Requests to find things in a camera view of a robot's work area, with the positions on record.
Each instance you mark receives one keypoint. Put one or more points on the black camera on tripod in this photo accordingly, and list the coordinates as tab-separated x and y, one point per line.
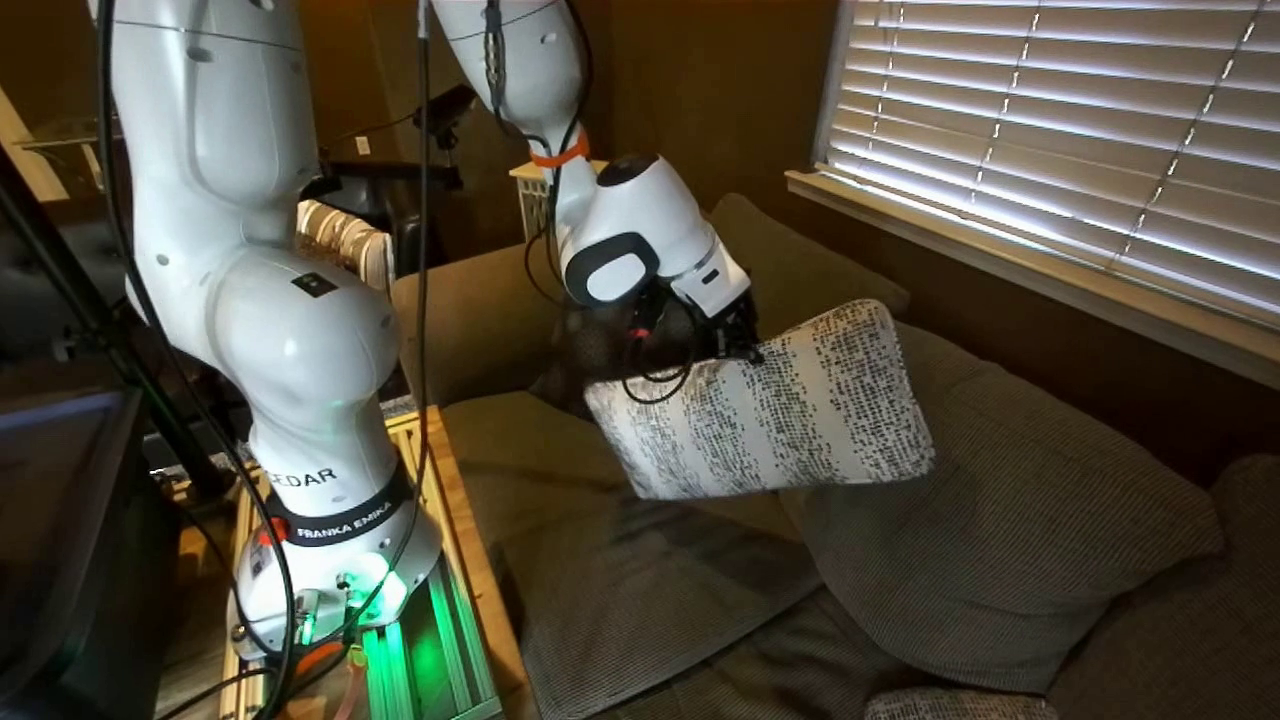
456	113

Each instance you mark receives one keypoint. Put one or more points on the white wall outlet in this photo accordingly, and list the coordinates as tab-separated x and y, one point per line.
363	144

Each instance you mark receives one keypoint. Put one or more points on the white grey patterned pillow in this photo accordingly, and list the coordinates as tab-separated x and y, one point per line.
784	413
954	706

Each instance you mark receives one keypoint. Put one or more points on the dark monitor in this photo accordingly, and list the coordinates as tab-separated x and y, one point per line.
67	560

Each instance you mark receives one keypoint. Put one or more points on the grey fabric sofa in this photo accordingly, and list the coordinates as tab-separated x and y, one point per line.
601	573

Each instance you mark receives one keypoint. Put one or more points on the white slatted hamper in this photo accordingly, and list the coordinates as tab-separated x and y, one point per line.
526	205

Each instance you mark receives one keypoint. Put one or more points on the white window blind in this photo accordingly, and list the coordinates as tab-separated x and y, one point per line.
1064	121

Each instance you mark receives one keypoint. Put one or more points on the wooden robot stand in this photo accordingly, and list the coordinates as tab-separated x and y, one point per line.
461	535

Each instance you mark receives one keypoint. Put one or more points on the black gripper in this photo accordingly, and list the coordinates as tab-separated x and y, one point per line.
641	334

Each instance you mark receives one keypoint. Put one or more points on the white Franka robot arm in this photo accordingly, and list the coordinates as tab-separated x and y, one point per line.
286	347

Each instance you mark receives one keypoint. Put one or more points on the white window sill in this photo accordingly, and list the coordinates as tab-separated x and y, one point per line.
1013	272

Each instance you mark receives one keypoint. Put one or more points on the striped cushion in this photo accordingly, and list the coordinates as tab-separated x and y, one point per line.
349	246

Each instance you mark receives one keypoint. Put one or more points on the large grey back cushion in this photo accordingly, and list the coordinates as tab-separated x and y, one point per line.
1013	535

